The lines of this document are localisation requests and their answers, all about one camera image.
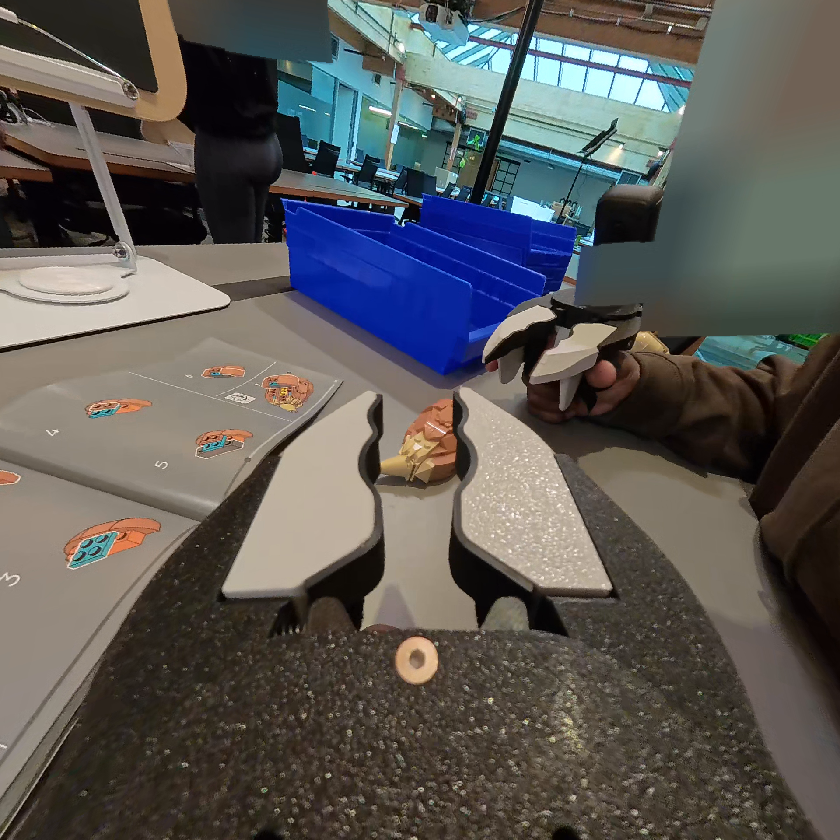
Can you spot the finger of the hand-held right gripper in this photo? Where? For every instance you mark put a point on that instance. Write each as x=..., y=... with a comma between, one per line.
x=571, y=351
x=515, y=331

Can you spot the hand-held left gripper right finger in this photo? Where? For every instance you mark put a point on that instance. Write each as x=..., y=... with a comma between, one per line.
x=525, y=518

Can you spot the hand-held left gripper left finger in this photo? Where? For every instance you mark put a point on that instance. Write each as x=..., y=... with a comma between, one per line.
x=308, y=518

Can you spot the brown tan brick model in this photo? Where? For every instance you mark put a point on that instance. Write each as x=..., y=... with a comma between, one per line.
x=426, y=433

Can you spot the blue plastic bin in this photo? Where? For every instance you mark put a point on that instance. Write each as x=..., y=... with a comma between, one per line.
x=472, y=220
x=554, y=249
x=380, y=302

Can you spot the person's right forearm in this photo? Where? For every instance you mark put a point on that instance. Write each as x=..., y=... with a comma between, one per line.
x=709, y=407

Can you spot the grey desk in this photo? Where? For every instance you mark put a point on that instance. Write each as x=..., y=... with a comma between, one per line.
x=669, y=512

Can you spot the person's right hand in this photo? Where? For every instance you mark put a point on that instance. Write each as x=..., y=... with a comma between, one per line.
x=613, y=377

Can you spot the grey instruction booklet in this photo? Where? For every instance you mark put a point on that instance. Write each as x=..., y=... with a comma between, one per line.
x=164, y=426

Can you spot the black light stand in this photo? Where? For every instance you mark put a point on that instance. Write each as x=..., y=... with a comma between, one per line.
x=600, y=138

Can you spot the black tripod stand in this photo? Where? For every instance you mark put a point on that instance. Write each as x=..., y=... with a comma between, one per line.
x=508, y=98

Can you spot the brown wooden table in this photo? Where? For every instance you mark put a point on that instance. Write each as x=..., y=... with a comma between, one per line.
x=328, y=184
x=98, y=148

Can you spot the group of black office chairs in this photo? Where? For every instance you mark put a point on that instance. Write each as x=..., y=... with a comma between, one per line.
x=328, y=157

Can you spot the white tablet stand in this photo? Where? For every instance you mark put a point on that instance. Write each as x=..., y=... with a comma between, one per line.
x=170, y=295

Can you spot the white round disc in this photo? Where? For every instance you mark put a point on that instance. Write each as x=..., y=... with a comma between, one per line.
x=72, y=283

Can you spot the ceiling mounted camera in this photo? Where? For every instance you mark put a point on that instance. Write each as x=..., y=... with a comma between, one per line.
x=439, y=16

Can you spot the black tablet tan frame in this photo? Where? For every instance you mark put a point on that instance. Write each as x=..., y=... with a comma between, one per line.
x=98, y=33

